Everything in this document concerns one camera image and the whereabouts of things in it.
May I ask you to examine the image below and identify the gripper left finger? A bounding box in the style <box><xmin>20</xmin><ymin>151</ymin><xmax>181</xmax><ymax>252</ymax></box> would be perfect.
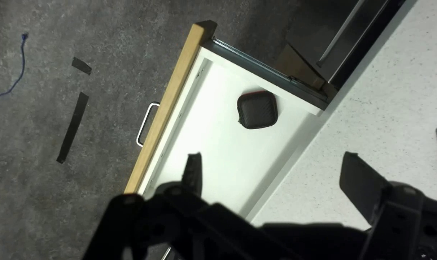
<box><xmin>82</xmin><ymin>152</ymin><xmax>262</xmax><ymax>260</ymax></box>

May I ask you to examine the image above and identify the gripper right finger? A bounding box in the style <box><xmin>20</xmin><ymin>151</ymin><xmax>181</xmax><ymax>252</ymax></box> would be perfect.
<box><xmin>339</xmin><ymin>152</ymin><xmax>437</xmax><ymax>260</ymax></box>

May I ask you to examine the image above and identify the white drawer with wooden front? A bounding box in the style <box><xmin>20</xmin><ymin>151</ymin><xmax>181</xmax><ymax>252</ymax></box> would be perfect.
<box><xmin>124</xmin><ymin>20</ymin><xmax>329</xmax><ymax>220</ymax></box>

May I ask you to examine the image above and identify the long black tape strip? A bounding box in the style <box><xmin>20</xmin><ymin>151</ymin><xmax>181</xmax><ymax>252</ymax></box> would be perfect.
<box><xmin>56</xmin><ymin>92</ymin><xmax>89</xmax><ymax>164</ymax></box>

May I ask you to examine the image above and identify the small black zip case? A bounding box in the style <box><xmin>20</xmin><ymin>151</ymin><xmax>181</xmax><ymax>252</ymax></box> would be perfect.
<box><xmin>237</xmin><ymin>91</ymin><xmax>279</xmax><ymax>130</ymax></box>

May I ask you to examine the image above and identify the short black tape strip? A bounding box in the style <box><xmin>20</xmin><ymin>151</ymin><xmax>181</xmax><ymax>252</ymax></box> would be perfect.
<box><xmin>71</xmin><ymin>57</ymin><xmax>92</xmax><ymax>75</ymax></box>

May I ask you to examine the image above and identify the black oven door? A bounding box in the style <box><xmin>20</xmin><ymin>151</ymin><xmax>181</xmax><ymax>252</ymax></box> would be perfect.
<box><xmin>275</xmin><ymin>0</ymin><xmax>406</xmax><ymax>91</ymax></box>

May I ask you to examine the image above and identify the silver drawer handle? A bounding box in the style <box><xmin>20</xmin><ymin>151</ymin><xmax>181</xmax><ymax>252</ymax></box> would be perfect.
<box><xmin>136</xmin><ymin>103</ymin><xmax>161</xmax><ymax>147</ymax></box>

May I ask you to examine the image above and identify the silver oven door handle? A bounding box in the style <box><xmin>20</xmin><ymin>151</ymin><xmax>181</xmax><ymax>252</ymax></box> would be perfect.
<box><xmin>318</xmin><ymin>0</ymin><xmax>367</xmax><ymax>67</ymax></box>

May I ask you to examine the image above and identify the blue cable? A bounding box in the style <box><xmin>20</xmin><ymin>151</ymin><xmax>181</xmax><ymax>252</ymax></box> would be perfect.
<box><xmin>0</xmin><ymin>33</ymin><xmax>29</xmax><ymax>103</ymax></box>

